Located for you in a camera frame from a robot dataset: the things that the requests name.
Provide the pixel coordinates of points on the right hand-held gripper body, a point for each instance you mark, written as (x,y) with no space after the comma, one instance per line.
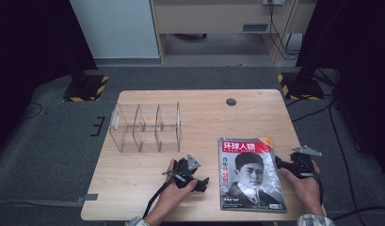
(303,166)

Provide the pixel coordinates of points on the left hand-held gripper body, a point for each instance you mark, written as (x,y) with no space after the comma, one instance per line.
(184,171)

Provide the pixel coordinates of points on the portrait cover magazine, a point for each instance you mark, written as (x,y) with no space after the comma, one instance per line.
(249,175)

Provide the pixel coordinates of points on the clear acrylic divided organizer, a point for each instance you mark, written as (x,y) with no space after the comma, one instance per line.
(146,132)

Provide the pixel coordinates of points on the person's right hand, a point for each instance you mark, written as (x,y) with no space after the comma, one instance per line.
(306,191)

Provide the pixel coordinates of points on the person's left hand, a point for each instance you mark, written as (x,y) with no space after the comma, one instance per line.
(176,197)

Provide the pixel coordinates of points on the black yellow striped stand base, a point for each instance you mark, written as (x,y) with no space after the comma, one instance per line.
(301,88)
(86,89)

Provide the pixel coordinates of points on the black tape floor mark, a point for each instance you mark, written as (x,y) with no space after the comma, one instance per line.
(98,126)

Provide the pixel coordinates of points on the grey tape strip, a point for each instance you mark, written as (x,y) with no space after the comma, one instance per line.
(88,197)

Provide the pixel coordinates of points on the dark curtain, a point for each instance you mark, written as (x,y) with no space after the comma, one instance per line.
(359,62)
(30,47)

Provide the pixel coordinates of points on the light wooden cabinet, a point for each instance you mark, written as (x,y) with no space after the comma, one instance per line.
(212,19)

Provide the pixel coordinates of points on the white panel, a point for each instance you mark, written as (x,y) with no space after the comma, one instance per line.
(115,28)

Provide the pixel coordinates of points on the white power outlet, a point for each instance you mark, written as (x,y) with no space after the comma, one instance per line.
(273,2)

